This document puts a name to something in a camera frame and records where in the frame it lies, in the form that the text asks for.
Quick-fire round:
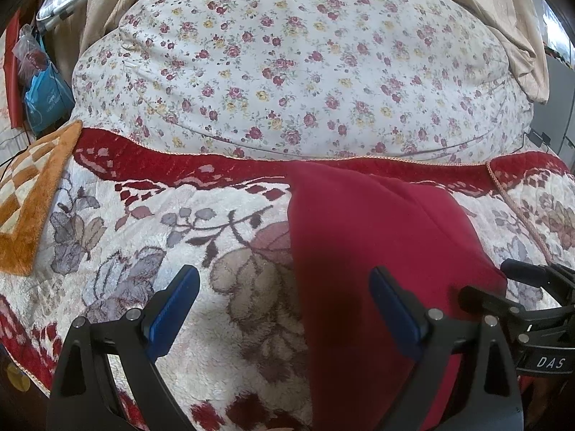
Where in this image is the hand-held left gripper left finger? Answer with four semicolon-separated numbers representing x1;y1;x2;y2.
47;265;201;431

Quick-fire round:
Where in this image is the red headboard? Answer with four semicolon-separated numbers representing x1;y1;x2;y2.
4;10;28;130

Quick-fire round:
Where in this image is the black cable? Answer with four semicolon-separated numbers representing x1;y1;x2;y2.
516;127;557;154

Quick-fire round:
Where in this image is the clear plastic bag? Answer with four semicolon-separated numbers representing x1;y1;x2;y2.
13;24;53;87
35;0;91;33

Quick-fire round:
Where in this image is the blue plastic bag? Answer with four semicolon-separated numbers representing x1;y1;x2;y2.
24;60;75;134

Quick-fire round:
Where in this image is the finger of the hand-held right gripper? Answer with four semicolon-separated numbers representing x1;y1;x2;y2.
458;284;533;324
500;258;575;295

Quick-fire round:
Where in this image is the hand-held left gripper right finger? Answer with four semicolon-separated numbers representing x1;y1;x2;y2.
368;266;526;431

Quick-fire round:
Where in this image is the beige cloth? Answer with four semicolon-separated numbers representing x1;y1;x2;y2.
417;0;552;105

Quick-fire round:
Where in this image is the red and white floral blanket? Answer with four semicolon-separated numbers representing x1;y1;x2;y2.
0;125;575;431

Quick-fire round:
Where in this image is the orange checkered mat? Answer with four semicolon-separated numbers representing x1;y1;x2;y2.
0;119;84;278

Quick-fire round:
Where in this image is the red garment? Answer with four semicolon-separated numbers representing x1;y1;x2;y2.
284;161;509;431

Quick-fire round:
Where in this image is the white floral quilt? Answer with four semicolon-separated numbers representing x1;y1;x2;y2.
71;0;536;165

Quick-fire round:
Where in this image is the beige curtain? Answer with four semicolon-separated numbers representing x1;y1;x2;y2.
83;0;154;57

